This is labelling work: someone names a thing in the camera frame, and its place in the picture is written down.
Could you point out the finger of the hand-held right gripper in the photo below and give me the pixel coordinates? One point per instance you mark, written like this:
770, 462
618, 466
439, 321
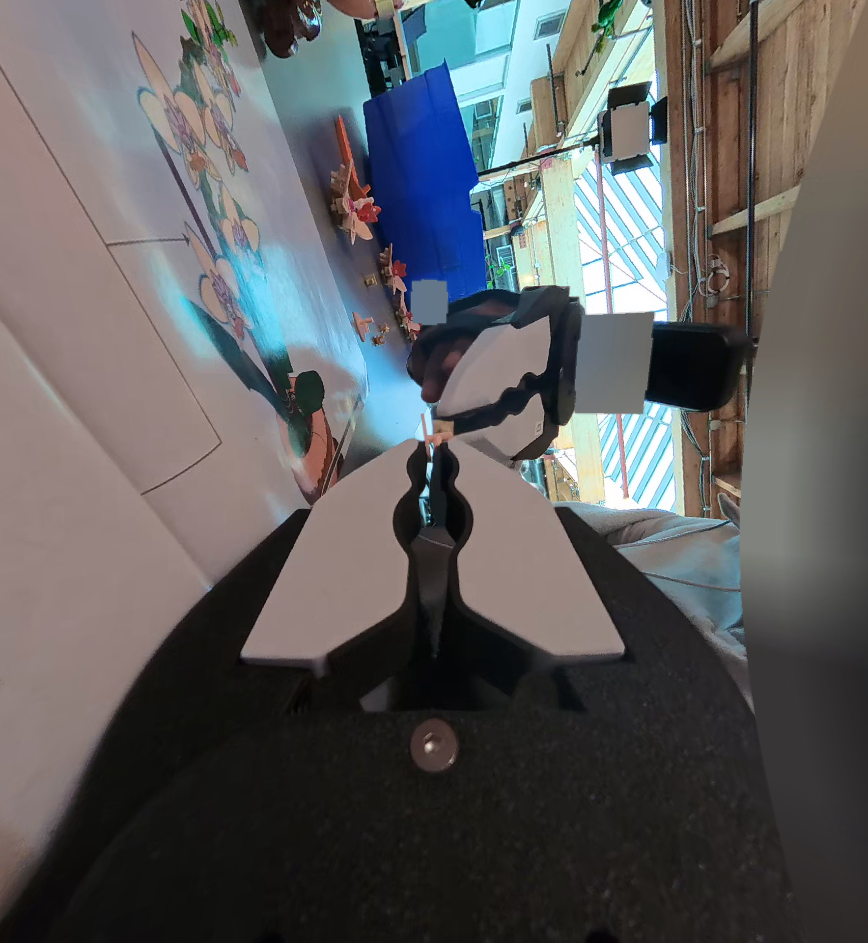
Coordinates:
493, 368
526, 435

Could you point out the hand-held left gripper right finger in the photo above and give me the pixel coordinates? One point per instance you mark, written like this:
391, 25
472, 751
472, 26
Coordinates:
529, 574

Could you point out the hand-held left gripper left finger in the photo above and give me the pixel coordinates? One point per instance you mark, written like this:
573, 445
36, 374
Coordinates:
338, 567

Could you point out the brick flower assembly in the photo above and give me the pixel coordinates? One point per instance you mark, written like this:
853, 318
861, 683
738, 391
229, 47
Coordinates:
426, 435

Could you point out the person's right hand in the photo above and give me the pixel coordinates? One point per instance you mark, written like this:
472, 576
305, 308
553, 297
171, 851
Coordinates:
441, 357

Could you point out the pale petal brick piece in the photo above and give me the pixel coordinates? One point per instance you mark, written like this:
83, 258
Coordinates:
364, 324

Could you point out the person's grey hoodie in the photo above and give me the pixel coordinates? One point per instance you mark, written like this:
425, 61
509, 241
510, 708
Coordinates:
669, 530

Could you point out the blue cardboard box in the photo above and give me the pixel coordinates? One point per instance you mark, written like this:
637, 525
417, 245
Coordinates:
419, 184

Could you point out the studio light panel on stand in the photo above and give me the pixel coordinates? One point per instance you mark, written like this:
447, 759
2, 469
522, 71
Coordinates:
625, 136

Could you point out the orange brick separator tool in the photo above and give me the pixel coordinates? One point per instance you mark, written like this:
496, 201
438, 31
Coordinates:
345, 144

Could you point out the green hanging plant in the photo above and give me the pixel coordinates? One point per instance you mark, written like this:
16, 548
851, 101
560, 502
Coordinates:
608, 16

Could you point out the orchid instruction booklet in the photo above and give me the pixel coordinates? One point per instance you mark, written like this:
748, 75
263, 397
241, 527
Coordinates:
73, 295

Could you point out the brick orchid model in pot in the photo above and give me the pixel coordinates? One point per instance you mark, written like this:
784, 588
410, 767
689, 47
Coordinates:
290, 33

